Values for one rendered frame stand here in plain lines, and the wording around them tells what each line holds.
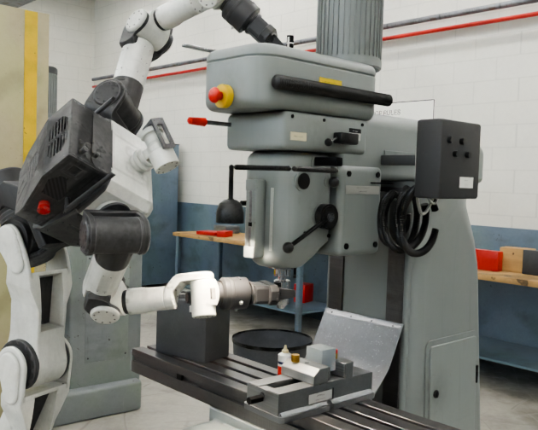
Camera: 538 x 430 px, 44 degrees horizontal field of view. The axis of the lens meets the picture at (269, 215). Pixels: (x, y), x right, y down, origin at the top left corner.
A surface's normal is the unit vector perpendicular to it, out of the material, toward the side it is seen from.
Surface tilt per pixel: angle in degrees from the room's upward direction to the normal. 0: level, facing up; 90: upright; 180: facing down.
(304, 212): 90
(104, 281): 136
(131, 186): 58
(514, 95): 90
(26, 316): 90
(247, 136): 90
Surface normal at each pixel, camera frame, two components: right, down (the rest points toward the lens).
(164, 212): 0.68, 0.06
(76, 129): 0.80, -0.46
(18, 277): -0.47, 0.03
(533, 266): -0.78, 0.01
